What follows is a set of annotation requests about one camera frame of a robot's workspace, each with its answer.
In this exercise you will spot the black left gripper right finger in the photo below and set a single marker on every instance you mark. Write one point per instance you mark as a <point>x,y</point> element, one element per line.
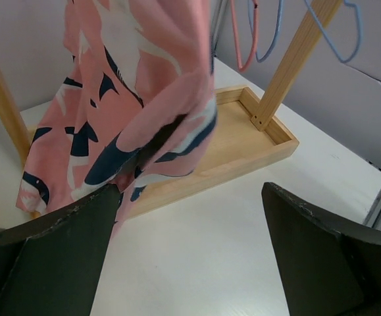
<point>328,264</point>

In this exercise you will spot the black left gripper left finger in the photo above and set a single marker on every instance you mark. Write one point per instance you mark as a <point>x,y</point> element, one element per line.
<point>52,265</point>

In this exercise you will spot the pink patterned shorts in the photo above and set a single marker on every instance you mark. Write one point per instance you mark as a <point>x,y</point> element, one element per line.
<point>137,108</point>

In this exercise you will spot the wooden clothes rack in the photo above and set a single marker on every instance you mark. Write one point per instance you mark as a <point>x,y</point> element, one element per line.
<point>247,135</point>

